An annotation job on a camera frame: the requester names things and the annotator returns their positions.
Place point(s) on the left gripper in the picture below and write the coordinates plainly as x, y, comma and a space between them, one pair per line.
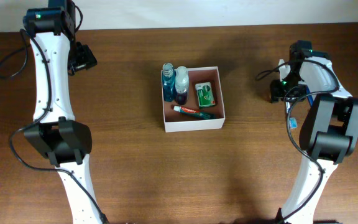
86, 58

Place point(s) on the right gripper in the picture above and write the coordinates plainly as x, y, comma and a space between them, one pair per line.
276, 92

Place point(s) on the blue disposable razor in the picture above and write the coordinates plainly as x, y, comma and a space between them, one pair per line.
310, 100

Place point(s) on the green white soap bar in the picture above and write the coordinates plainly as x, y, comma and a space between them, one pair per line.
205, 95

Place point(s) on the teal mouthwash bottle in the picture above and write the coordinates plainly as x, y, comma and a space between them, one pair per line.
168, 81

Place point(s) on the toothpaste tube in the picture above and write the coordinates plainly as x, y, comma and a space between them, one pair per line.
194, 113

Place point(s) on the clear purple spray bottle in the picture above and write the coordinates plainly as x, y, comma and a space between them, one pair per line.
182, 85

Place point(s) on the blue white toothbrush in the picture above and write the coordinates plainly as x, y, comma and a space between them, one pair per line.
292, 121

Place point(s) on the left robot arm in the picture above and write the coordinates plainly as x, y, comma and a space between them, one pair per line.
55, 133

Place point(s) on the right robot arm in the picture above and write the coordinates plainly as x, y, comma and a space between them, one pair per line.
329, 132

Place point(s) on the white open cardboard box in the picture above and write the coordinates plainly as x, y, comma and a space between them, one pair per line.
176, 122

